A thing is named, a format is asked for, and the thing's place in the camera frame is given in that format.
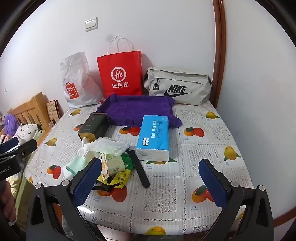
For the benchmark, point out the brown patterned box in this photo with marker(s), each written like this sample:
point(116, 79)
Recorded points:
point(53, 111)

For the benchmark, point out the purple plush toy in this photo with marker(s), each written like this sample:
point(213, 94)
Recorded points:
point(11, 125)

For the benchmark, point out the wooden headboard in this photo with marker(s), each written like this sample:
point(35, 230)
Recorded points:
point(30, 109)

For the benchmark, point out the fruit print tablecloth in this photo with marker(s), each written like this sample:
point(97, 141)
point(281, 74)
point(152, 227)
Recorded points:
point(173, 148)

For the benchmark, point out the light green wipes pack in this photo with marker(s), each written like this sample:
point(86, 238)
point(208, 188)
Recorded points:
point(114, 165)

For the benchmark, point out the red paper shopping bag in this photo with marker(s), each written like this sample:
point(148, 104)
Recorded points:
point(120, 74)

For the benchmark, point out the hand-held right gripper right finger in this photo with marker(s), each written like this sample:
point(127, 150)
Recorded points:
point(212, 183)

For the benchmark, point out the white polka dot cloth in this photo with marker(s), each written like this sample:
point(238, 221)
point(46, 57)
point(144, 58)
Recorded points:
point(26, 132)

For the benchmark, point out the white wall light switch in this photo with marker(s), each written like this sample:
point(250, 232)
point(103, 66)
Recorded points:
point(91, 24)

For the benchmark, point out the brown wooden door frame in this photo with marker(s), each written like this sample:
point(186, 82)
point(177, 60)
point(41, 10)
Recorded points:
point(219, 46)

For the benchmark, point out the white plastic shopping bag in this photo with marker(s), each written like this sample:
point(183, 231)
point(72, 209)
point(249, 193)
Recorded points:
point(76, 78)

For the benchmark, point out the purple towel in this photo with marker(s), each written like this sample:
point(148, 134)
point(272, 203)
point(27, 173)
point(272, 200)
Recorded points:
point(136, 109)

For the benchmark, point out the dark square tin box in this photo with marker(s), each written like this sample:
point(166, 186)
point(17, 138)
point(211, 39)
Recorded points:
point(93, 126)

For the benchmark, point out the light yellow bedding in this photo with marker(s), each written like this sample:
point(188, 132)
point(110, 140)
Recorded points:
point(13, 184)

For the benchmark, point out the grey waist bag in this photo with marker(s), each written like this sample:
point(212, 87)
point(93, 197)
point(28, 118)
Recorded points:
point(180, 85)

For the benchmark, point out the person's left hand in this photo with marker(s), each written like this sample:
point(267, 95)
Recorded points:
point(8, 204)

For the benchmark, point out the blue tissue pack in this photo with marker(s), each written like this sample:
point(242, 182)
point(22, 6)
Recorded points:
point(152, 136)

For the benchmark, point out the light green sock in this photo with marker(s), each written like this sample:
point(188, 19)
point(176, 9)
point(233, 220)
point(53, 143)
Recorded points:
point(75, 165)

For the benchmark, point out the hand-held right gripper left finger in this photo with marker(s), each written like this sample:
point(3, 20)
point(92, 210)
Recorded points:
point(87, 183)

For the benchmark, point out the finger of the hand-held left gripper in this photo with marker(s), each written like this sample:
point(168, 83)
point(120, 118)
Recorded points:
point(10, 143)
point(24, 150)

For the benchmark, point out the green wet wipes packet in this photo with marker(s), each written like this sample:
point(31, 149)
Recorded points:
point(108, 147)

